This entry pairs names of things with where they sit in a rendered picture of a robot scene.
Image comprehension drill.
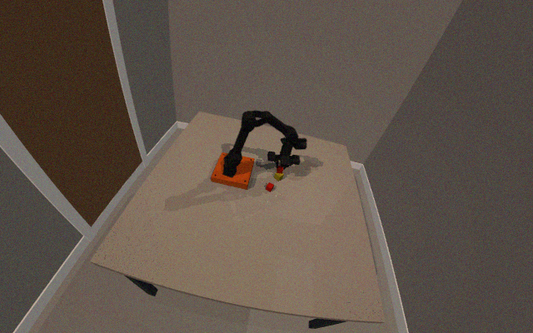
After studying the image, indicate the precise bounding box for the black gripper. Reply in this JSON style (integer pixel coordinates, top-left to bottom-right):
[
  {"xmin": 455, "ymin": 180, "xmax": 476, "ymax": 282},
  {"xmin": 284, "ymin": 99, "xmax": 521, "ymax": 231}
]
[{"xmin": 267, "ymin": 147, "xmax": 300, "ymax": 168}]

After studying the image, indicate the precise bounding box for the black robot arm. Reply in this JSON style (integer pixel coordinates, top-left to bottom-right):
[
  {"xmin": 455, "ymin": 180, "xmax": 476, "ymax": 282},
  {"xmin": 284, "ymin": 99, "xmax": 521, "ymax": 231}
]
[{"xmin": 223, "ymin": 111, "xmax": 306, "ymax": 177}]

